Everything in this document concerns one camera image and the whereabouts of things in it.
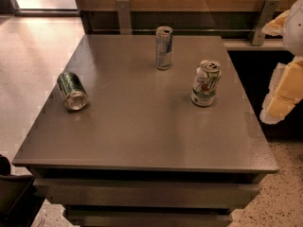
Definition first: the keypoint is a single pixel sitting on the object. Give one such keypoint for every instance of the right metal bracket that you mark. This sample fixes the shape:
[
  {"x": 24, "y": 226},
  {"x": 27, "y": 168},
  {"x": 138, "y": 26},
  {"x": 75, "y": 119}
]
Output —
[{"x": 265, "y": 15}]

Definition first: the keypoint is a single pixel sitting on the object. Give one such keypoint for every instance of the green soda can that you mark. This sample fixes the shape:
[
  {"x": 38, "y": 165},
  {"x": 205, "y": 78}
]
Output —
[{"x": 73, "y": 94}]

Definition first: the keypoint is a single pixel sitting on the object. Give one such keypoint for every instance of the metal bracket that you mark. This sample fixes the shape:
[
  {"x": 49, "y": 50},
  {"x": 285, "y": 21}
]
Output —
[
  {"x": 265, "y": 15},
  {"x": 124, "y": 17}
]

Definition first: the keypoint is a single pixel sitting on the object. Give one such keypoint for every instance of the left metal bracket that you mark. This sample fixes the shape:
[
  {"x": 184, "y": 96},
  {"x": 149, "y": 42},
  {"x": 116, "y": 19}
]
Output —
[{"x": 124, "y": 17}]

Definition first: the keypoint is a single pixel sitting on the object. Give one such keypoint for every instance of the grey cabinet with drawers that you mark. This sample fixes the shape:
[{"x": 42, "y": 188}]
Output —
[{"x": 142, "y": 154}]

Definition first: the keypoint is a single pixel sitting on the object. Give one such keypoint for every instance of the white green 7up can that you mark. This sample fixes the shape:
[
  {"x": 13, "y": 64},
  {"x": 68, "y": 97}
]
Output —
[{"x": 205, "y": 83}]

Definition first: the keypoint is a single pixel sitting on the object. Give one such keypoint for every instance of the silver blue energy drink can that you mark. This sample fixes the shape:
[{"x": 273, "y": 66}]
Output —
[{"x": 163, "y": 47}]

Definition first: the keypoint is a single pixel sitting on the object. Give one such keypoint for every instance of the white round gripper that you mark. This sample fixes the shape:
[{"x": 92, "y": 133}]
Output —
[{"x": 294, "y": 28}]

